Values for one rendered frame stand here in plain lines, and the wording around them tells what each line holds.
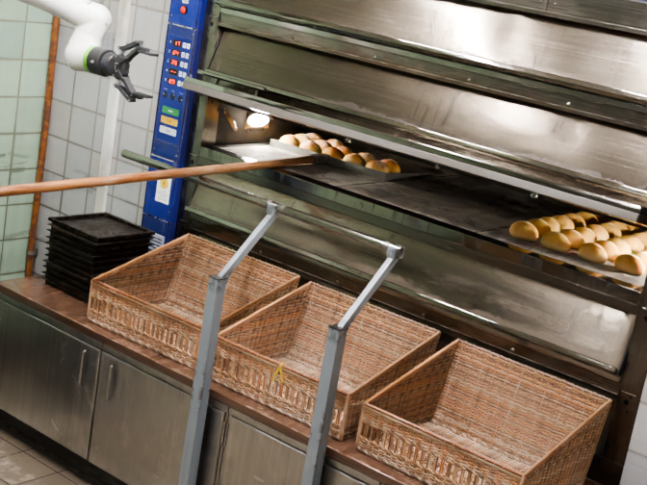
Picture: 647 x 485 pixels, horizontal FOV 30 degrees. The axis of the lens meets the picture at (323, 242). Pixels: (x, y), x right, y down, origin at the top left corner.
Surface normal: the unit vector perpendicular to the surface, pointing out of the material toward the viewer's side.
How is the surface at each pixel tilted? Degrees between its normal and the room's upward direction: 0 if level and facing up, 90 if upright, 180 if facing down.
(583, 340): 70
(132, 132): 90
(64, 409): 90
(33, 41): 90
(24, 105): 90
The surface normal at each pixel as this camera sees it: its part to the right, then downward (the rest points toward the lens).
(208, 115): 0.76, 0.28
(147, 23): -0.63, 0.09
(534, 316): -0.53, -0.24
